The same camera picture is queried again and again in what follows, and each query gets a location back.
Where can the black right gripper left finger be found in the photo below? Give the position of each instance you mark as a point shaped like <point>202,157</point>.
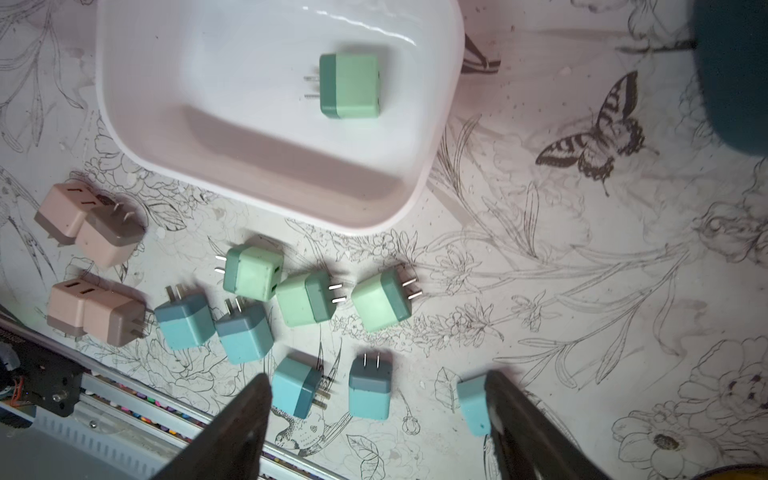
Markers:
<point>230,447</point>

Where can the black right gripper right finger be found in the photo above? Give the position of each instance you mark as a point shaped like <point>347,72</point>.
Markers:
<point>527,445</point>

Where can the blue plug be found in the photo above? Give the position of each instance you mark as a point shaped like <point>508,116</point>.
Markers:
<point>471,395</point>
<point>244,332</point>
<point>370,388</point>
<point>294,387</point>
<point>185,319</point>

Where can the green plug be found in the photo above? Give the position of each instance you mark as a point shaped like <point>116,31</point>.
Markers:
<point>347,86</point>
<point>251,272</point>
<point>308,299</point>
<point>384,300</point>

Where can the white storage box front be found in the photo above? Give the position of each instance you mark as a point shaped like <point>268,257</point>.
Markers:
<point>221,95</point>

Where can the dark teal storage box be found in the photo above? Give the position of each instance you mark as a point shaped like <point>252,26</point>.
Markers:
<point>731,58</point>

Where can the pink plug lower right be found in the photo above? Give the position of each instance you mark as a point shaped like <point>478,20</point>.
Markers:
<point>113,318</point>

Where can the pink plug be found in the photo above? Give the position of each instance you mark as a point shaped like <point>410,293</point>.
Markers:
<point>66,306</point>
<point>113,318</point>
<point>64,210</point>
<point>109,235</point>

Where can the pink plug lower left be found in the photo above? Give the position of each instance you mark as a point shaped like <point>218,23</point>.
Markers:
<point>66,306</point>

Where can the pink plug upper right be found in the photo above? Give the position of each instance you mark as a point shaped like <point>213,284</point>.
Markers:
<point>109,235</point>

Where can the pink plug upper left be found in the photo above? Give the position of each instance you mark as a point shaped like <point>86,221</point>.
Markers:
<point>64,210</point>

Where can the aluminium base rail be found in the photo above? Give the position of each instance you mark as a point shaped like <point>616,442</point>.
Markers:
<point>98,418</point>

